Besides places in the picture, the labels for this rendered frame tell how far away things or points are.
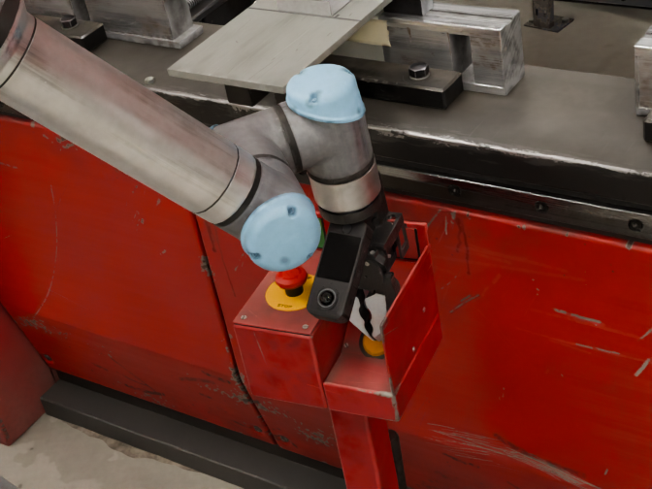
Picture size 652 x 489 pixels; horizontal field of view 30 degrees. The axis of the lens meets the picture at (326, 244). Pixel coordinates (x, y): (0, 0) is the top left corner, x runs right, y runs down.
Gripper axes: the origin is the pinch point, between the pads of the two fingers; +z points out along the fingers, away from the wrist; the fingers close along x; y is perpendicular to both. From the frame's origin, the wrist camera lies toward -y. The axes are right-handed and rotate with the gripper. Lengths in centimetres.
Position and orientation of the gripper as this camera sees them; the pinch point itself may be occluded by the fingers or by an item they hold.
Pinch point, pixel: (373, 336)
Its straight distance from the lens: 146.4
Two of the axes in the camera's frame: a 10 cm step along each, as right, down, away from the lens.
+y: 3.8, -6.4, 6.6
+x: -9.0, -1.1, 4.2
